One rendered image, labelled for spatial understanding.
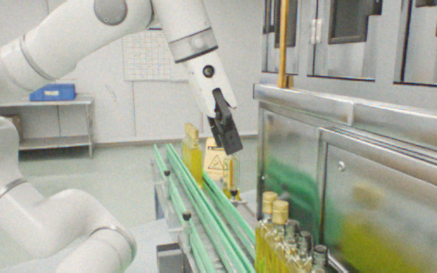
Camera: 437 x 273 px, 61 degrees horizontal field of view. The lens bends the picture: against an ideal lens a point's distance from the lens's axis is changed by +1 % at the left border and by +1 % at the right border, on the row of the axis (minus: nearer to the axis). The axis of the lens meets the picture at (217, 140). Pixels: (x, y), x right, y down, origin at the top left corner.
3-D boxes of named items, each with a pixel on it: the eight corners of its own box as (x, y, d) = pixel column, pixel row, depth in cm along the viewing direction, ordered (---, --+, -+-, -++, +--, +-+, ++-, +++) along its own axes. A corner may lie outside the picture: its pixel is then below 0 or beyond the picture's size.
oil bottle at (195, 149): (202, 188, 174) (202, 130, 168) (191, 189, 173) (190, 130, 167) (199, 184, 179) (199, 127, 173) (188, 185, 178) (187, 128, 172)
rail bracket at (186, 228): (193, 254, 116) (192, 214, 114) (169, 257, 115) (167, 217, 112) (190, 248, 120) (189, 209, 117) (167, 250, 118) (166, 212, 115)
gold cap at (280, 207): (281, 225, 81) (281, 206, 81) (269, 220, 84) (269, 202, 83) (291, 221, 84) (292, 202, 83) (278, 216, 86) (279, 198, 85)
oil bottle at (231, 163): (239, 203, 156) (240, 142, 150) (227, 206, 154) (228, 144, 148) (234, 199, 161) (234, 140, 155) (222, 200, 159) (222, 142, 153)
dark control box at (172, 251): (182, 275, 127) (182, 252, 125) (159, 279, 125) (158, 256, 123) (179, 263, 135) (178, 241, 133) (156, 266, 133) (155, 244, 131)
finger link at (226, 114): (229, 99, 54) (235, 128, 58) (210, 76, 60) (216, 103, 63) (221, 102, 54) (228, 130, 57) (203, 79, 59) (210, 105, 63)
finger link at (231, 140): (236, 114, 58) (249, 152, 60) (230, 111, 61) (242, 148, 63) (217, 122, 57) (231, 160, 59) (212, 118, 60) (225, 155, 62)
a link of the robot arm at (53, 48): (67, 76, 67) (168, 22, 63) (27, 91, 55) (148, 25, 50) (40, 31, 65) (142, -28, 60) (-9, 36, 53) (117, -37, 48)
